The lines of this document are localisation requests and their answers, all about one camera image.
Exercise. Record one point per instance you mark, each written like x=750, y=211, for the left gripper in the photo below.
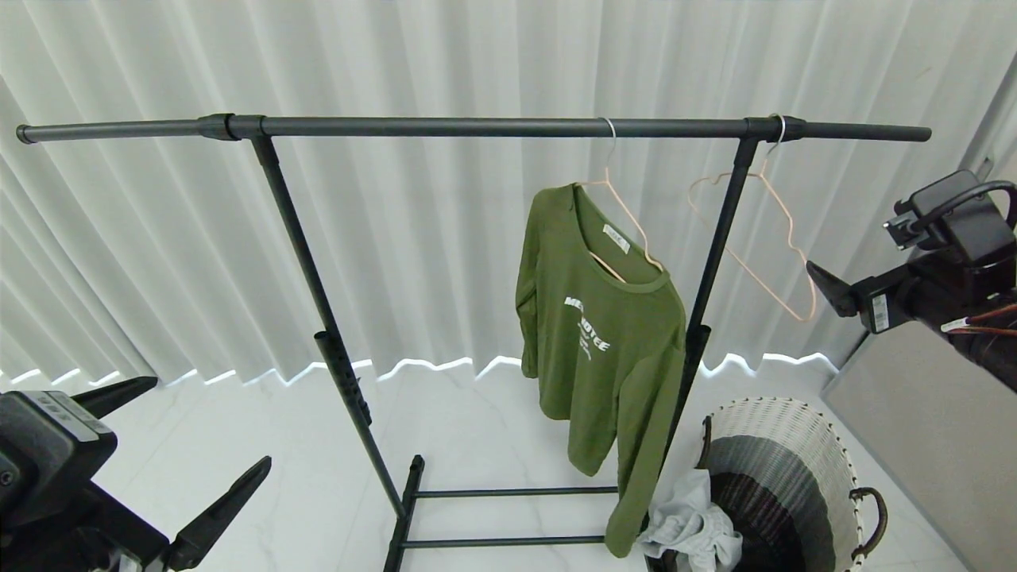
x=95, y=540

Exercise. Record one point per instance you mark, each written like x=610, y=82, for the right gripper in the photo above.
x=906, y=298

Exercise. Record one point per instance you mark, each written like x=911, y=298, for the pale grey shorts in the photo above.
x=691, y=524

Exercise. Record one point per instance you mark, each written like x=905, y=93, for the pink clothes hanger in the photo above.
x=747, y=266
x=633, y=220

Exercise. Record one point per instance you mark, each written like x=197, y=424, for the white laundry basket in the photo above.
x=794, y=429

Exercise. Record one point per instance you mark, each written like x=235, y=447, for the black clothes rack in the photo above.
x=477, y=127

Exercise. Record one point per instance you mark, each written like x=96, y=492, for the green long-sleeved shirt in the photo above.
x=604, y=373

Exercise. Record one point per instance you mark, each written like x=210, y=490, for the white curtain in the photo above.
x=397, y=63

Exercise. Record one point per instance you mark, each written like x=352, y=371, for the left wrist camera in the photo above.
x=48, y=453

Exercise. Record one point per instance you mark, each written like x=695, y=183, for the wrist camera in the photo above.
x=48, y=453
x=961, y=222

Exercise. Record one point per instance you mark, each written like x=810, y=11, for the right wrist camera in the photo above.
x=961, y=222

